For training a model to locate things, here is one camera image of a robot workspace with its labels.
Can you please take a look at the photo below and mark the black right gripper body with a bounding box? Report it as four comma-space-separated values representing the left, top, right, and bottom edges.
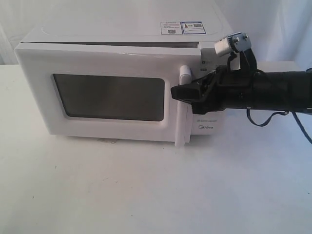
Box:
192, 65, 254, 115

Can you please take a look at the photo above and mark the white microwave door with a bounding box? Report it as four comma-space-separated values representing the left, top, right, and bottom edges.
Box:
15, 42, 201, 147

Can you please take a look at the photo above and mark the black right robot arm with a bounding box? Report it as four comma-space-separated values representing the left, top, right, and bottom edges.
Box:
171, 66, 312, 115

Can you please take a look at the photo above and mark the white microwave oven body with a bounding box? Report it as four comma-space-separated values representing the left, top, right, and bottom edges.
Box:
20, 14, 233, 137

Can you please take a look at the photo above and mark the blue white warning sticker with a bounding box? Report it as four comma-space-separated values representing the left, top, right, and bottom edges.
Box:
160, 21, 206, 35

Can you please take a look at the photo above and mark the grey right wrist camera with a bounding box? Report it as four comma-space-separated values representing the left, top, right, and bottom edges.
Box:
214, 32, 252, 57

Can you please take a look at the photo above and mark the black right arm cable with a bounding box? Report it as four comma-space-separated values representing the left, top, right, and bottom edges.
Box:
246, 108, 312, 144

